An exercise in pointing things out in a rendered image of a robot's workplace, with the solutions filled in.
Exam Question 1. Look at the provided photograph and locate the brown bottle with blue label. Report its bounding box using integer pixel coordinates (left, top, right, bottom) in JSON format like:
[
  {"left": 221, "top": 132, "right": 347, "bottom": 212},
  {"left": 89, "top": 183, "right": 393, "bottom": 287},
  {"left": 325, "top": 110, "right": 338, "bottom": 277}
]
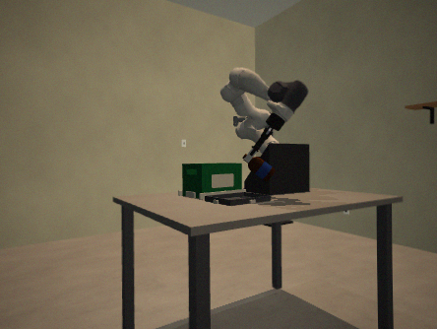
[{"left": 248, "top": 157, "right": 275, "bottom": 181}]

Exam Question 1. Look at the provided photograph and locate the dark green divided crate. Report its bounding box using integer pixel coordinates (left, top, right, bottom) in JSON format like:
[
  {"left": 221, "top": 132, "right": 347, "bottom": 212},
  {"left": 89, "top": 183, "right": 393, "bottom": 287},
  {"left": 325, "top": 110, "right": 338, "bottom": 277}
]
[{"left": 182, "top": 164, "right": 242, "bottom": 198}]

